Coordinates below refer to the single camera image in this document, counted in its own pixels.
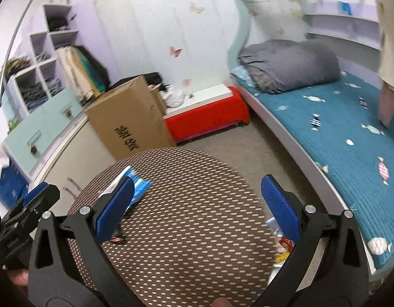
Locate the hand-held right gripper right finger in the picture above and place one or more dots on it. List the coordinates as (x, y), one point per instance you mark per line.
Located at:
(280, 208)

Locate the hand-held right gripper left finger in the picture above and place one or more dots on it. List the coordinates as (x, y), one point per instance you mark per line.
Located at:
(115, 211)

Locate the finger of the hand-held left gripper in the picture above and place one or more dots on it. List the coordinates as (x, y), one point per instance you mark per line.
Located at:
(37, 190)

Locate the small red wrapper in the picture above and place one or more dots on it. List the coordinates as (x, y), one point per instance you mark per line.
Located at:
(118, 239)

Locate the blue white wrapper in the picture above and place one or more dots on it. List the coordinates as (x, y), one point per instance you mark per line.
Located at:
(138, 184)

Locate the colourful litter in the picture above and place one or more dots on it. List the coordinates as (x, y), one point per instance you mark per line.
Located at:
(281, 246)

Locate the person's left hand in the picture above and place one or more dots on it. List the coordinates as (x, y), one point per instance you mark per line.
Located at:
(19, 278)

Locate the person's right hand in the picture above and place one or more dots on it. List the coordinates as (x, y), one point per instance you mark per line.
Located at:
(221, 303)

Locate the blue bag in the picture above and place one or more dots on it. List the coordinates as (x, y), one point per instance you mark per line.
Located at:
(10, 188)

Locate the pine cone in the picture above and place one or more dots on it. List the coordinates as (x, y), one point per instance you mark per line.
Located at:
(68, 112)
(33, 150)

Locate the white low cabinet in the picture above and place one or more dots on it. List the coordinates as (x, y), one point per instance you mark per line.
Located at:
(72, 163)

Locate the green plant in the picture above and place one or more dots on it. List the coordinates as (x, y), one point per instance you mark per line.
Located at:
(13, 125)

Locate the stepped shelf cabinet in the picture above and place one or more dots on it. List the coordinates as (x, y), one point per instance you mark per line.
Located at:
(40, 115)

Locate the brown dotted tablecloth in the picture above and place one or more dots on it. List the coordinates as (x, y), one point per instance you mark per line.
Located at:
(190, 230)

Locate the teal patterned bed sheet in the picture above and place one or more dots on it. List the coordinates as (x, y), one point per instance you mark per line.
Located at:
(337, 140)

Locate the large cardboard box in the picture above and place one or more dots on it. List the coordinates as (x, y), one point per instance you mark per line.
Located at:
(129, 121)

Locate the dark folded clothes stack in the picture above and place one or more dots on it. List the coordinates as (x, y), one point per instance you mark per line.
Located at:
(32, 94)

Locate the red bench with white top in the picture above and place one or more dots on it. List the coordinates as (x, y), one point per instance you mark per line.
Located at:
(209, 115)

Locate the cream hanging hoodie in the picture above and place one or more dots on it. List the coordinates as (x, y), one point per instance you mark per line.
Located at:
(72, 73)

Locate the brown folded clothes pile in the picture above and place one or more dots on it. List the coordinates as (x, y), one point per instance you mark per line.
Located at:
(16, 65)

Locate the white plastic bag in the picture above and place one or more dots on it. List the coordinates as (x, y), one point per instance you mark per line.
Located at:
(174, 97)

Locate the green hanging jacket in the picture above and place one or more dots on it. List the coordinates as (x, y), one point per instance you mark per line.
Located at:
(90, 70)

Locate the dark clothes pile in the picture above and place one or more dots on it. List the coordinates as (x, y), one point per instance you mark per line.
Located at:
(145, 78)

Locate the blue pillow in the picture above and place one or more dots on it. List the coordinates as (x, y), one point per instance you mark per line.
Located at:
(241, 75)

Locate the dark hanging jacket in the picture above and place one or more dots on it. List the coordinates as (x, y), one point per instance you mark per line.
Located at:
(99, 65)

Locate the grey quilt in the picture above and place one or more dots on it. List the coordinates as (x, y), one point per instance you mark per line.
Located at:
(296, 64)

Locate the black folded clothes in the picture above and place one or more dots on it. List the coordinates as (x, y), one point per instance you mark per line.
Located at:
(58, 25)

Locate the pink butterfly sticker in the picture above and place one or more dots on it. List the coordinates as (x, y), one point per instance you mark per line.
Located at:
(175, 51)

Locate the white wardrobe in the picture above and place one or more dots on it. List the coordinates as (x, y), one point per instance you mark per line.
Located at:
(145, 28)

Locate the cream hanging shirt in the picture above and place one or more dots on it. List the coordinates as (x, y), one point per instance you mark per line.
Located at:
(390, 54)

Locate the teal bunk bed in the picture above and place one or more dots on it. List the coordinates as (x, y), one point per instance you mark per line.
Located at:
(241, 22)

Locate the small blue box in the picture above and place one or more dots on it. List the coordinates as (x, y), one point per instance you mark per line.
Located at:
(345, 8)

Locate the cream butterfly sticker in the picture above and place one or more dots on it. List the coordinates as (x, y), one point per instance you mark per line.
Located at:
(196, 8)

